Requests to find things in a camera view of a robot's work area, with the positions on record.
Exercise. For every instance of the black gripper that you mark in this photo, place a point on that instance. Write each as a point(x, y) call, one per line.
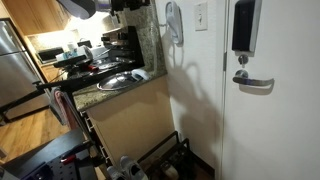
point(120, 5)

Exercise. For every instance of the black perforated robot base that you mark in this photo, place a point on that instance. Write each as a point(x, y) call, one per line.
point(44, 162)

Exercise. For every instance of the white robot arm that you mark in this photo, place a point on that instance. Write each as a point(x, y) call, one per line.
point(85, 9)

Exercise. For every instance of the granite counter top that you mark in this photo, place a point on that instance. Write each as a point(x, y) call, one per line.
point(146, 23)

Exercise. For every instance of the black coffee machine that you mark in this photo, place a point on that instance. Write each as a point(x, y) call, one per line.
point(123, 46)

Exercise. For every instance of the round silver pan lid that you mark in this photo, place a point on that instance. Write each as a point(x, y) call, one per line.
point(117, 81)

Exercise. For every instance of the wooden upper cabinet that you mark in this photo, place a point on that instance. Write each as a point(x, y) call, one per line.
point(37, 16)

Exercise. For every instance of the black microwave oven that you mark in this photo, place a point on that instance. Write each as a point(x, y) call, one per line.
point(49, 55)

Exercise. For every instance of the pink hanging towel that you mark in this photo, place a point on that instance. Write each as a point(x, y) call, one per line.
point(60, 105)

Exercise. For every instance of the stainless steel refrigerator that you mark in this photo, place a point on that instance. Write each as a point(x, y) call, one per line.
point(18, 75)

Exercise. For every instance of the black electronic door lock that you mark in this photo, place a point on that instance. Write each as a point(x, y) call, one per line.
point(246, 24)

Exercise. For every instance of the orange black clamp left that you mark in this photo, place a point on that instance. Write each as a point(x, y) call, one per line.
point(70, 155)

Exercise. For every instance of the black metal shoe rack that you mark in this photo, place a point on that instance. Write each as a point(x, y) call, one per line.
point(171, 158)

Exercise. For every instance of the grey sneaker upper right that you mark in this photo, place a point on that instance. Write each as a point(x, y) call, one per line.
point(132, 169)

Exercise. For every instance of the grey sneaker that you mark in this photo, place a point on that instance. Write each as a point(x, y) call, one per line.
point(132, 169)
point(115, 174)

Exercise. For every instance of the grey sneaker lower right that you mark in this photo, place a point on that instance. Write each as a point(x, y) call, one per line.
point(115, 174)

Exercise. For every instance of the white entry door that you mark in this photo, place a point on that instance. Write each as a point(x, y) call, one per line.
point(273, 132)

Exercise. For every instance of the white wall telephone handset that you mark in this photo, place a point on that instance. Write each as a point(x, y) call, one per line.
point(173, 20)

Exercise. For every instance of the white light switch plate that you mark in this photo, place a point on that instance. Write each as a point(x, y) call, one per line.
point(201, 21)

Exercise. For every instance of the silver door lever handle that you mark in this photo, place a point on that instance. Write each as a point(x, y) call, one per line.
point(242, 77)

